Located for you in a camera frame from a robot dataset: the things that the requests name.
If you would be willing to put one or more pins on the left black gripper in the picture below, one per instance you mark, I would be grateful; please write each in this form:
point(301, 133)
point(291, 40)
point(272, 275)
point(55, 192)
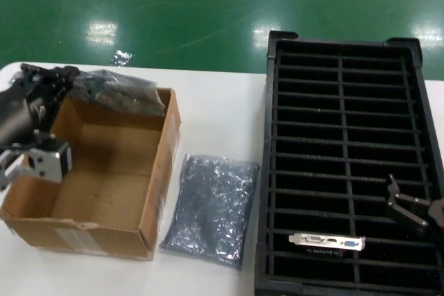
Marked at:
point(24, 112)

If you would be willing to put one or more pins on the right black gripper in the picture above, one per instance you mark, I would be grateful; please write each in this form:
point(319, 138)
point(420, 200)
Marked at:
point(437, 214)

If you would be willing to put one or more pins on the crinkled clear antistatic bag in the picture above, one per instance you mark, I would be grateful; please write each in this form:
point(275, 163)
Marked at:
point(121, 91)

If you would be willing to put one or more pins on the black slotted plastic container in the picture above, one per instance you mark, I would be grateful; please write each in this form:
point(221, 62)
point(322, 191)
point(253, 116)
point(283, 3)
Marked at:
point(347, 136)

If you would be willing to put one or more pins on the brown cardboard box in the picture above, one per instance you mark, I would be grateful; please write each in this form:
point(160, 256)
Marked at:
point(104, 178)

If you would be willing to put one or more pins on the small shiny foil scrap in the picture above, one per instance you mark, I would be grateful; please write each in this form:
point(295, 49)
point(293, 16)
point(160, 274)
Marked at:
point(122, 57)

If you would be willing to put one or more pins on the left silver wrist bracket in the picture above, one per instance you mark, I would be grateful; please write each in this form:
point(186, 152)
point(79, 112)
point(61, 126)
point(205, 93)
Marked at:
point(45, 164)

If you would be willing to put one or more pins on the graphics card with silver bracket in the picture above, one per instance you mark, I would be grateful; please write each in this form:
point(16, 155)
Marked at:
point(312, 239)

